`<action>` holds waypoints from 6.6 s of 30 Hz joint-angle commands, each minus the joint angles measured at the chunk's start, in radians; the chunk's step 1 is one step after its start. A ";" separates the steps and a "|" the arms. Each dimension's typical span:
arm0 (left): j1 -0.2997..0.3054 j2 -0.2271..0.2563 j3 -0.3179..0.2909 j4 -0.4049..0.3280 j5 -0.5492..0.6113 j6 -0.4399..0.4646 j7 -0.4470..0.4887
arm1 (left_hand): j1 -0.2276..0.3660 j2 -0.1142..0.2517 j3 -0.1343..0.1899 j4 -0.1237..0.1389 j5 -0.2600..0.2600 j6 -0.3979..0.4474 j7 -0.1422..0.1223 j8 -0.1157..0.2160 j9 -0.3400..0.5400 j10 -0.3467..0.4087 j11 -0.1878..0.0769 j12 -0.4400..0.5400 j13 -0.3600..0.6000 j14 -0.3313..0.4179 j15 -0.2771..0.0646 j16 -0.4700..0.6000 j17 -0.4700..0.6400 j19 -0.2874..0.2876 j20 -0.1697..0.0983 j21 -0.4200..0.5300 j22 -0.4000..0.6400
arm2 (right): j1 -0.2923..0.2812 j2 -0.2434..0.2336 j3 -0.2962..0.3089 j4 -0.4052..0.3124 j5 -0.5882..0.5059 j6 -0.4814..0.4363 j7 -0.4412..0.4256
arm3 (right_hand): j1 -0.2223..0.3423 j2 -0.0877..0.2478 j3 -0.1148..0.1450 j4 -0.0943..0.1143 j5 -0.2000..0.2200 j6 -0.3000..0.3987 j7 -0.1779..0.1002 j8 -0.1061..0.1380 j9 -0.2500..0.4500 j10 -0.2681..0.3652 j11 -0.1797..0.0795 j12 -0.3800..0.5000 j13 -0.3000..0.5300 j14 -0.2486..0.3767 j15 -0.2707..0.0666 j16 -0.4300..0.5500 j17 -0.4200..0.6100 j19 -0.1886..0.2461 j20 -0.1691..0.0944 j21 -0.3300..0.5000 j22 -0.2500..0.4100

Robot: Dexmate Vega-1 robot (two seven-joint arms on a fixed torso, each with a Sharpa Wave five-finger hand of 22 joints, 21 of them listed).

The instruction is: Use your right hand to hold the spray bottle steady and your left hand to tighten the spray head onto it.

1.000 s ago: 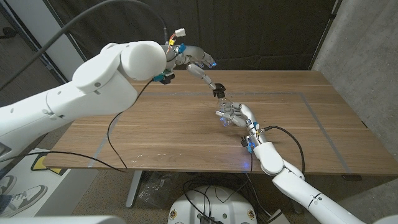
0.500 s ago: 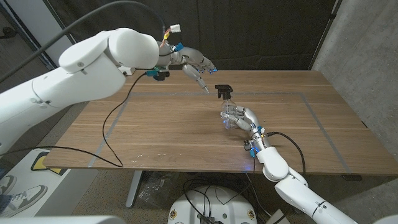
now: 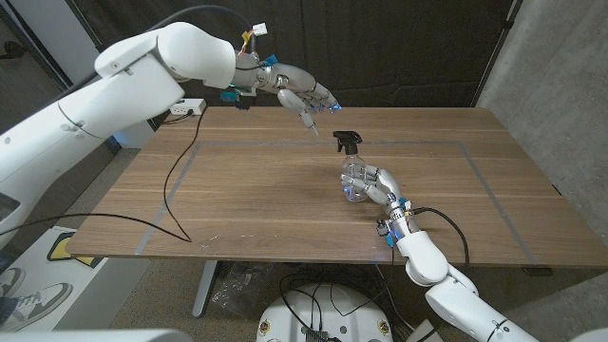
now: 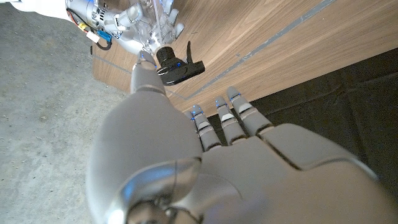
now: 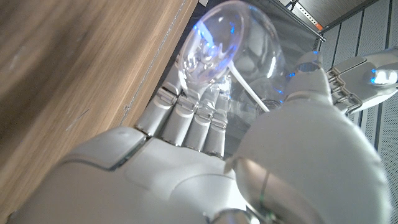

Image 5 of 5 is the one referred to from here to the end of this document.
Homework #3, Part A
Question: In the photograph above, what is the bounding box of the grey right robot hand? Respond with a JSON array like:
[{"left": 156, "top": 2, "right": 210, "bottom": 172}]
[{"left": 7, "top": 51, "right": 394, "bottom": 224}]

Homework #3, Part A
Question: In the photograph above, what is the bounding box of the clear plastic spray bottle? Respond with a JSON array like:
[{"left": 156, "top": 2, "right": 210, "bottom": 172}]
[{"left": 175, "top": 0, "right": 299, "bottom": 125}]

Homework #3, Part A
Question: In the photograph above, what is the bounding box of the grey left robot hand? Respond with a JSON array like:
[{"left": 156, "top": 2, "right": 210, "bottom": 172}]
[{"left": 325, "top": 46, "right": 398, "bottom": 114}]

